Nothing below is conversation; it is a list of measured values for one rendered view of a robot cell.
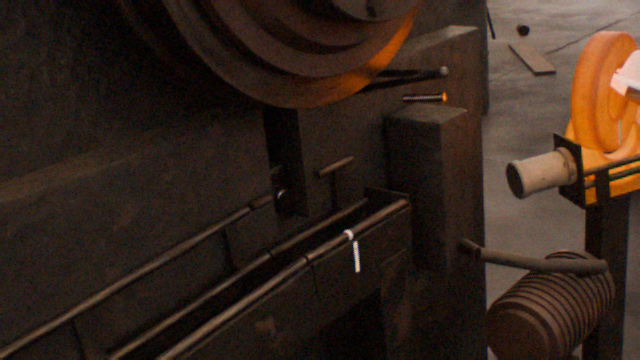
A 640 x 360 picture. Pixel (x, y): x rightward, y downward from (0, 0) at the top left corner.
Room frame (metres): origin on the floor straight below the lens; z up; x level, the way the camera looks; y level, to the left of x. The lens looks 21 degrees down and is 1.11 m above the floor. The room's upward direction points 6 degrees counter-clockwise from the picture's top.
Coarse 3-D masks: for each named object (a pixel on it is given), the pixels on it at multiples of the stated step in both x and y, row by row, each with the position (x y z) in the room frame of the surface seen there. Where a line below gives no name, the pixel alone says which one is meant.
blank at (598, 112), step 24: (600, 48) 0.93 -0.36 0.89; (624, 48) 0.96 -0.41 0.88; (576, 72) 0.92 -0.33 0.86; (600, 72) 0.91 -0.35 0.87; (576, 96) 0.91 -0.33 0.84; (600, 96) 0.91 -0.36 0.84; (624, 96) 0.98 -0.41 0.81; (576, 120) 0.91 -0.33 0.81; (600, 120) 0.91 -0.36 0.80; (624, 120) 0.97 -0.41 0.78; (600, 144) 0.91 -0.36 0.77
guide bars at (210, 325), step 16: (384, 208) 0.91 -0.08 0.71; (400, 208) 0.92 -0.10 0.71; (368, 224) 0.88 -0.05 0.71; (336, 240) 0.83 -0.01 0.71; (304, 256) 0.80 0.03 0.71; (320, 256) 0.81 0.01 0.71; (288, 272) 0.77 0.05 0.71; (272, 288) 0.75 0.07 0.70; (240, 304) 0.72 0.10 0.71; (224, 320) 0.70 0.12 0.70; (192, 336) 0.67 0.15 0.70; (176, 352) 0.65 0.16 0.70
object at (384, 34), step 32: (224, 0) 0.72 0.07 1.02; (256, 0) 0.73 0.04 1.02; (288, 0) 0.75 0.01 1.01; (224, 32) 0.73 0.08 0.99; (256, 32) 0.74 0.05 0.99; (288, 32) 0.75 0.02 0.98; (320, 32) 0.78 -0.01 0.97; (352, 32) 0.82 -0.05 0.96; (384, 32) 0.89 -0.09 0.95; (288, 64) 0.77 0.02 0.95; (320, 64) 0.81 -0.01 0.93; (352, 64) 0.84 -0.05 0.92
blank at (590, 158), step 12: (636, 120) 1.10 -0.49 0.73; (636, 132) 1.11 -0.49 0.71; (624, 144) 1.13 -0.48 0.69; (636, 144) 1.11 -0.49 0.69; (588, 156) 1.09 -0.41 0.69; (600, 156) 1.09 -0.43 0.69; (612, 156) 1.11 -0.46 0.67; (624, 156) 1.10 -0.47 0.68; (624, 168) 1.10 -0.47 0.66; (624, 180) 1.10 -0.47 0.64
